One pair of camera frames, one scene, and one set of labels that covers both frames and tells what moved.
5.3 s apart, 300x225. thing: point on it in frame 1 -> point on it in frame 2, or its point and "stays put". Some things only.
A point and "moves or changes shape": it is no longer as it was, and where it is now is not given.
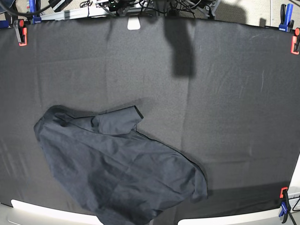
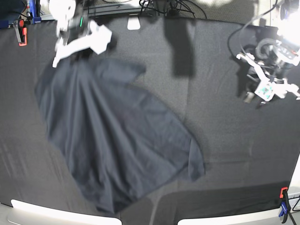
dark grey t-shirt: x=119 y=175 moves or changes shape
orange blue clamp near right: x=285 y=205 stays put
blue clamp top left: x=36 y=19 stays put
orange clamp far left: x=21 y=32 stays put
